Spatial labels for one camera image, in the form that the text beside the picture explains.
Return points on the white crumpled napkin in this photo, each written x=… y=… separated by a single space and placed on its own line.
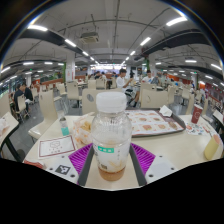
x=165 y=111

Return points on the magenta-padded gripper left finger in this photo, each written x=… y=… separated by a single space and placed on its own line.
x=62 y=169

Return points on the small green-labelled clear bottle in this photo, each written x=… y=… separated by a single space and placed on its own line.
x=64 y=128

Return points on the clear white-capped drink bottle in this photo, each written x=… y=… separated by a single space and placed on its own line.
x=111 y=133

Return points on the cream plastic chair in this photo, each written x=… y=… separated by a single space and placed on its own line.
x=46 y=110
x=153 y=99
x=89 y=100

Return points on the colourful sticker sheet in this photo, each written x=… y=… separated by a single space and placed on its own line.
x=196 y=129

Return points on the ceiling air conditioner unit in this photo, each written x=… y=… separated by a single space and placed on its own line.
x=89 y=37

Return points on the dark food tray with liner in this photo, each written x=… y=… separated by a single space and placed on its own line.
x=153 y=123

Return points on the group of cream chairs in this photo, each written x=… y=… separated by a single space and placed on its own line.
x=72 y=90

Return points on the white black-edged neighbouring table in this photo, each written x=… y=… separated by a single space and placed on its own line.
x=6 y=126
x=218 y=116

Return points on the group of ceiling lights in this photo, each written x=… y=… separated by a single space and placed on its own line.
x=37 y=28

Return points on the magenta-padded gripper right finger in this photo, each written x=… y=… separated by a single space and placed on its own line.
x=160 y=166

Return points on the red paper cup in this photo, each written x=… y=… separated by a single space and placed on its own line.
x=196 y=114

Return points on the person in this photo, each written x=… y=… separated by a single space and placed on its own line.
x=28 y=93
x=120 y=81
x=147 y=78
x=18 y=96

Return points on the clear plastic food bag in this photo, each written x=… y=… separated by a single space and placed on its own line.
x=82 y=130

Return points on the white printed card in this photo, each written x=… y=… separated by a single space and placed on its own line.
x=56 y=146

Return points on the yellow cup with pink inside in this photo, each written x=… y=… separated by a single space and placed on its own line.
x=212 y=148

